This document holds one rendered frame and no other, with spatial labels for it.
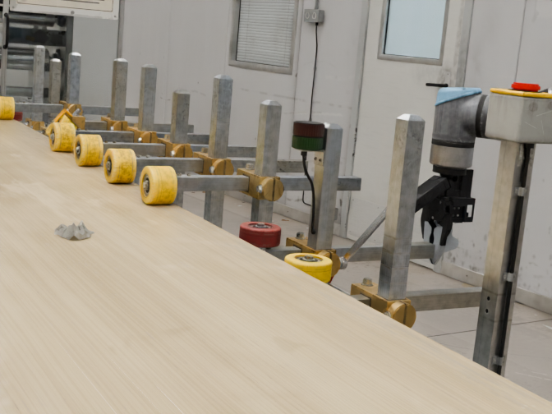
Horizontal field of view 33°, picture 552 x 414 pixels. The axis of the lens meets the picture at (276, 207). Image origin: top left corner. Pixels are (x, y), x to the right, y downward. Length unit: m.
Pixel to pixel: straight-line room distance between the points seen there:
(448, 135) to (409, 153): 0.41
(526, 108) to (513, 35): 3.80
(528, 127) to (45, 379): 0.73
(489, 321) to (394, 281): 0.25
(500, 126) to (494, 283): 0.23
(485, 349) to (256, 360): 0.44
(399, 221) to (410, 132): 0.15
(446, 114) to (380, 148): 3.91
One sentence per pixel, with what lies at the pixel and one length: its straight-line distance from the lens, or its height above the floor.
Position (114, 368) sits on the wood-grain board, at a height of 0.90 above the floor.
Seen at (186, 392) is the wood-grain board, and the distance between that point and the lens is 0.98.
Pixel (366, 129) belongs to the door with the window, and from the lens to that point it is 5.97.
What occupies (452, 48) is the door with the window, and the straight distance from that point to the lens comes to 5.44.
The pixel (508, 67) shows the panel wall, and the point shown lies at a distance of 5.13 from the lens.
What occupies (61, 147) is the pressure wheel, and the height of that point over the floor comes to 0.92.
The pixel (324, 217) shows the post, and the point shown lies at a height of 0.93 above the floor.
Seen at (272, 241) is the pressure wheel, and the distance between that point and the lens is 1.77.
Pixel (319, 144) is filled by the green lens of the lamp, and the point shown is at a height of 1.08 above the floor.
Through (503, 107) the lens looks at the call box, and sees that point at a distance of 1.35.
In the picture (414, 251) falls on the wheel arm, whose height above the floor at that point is 0.85.
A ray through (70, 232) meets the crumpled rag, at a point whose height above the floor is 0.91.
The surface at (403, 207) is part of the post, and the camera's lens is 1.57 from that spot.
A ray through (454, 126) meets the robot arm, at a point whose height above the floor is 1.12.
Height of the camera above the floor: 1.27
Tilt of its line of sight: 10 degrees down
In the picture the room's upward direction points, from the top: 5 degrees clockwise
